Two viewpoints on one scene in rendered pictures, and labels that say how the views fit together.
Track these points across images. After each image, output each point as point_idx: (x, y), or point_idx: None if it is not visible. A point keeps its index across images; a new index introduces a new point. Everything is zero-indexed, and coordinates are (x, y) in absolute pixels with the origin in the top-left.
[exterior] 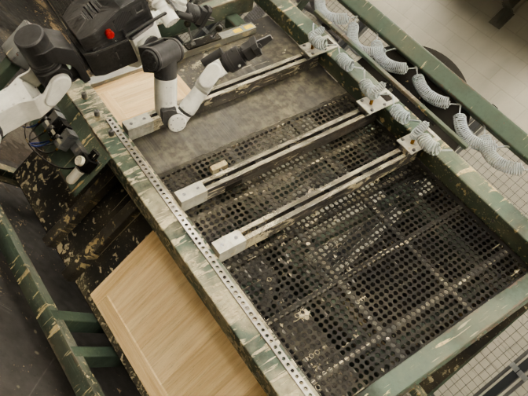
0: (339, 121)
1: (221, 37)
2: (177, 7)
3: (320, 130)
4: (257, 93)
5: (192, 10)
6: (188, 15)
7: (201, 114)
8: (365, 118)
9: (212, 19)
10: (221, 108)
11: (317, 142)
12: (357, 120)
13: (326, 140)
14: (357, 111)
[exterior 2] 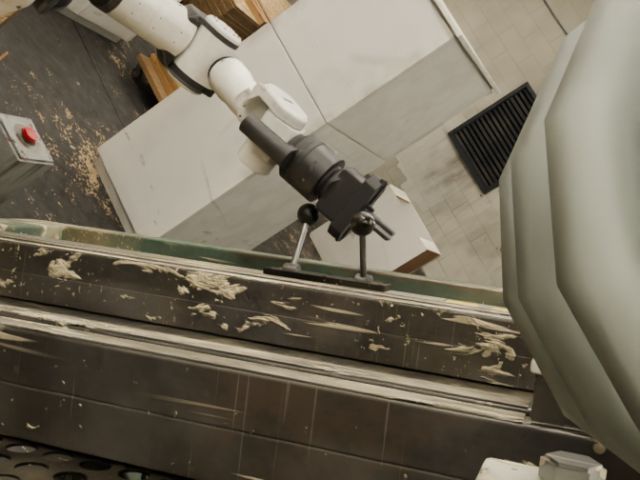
0: (310, 368)
1: (384, 286)
2: (266, 118)
3: (144, 337)
4: (259, 348)
5: (308, 148)
6: (277, 139)
7: (27, 303)
8: (534, 450)
9: (382, 226)
10: (96, 317)
11: (46, 372)
12: (429, 406)
13: (127, 415)
14: (518, 401)
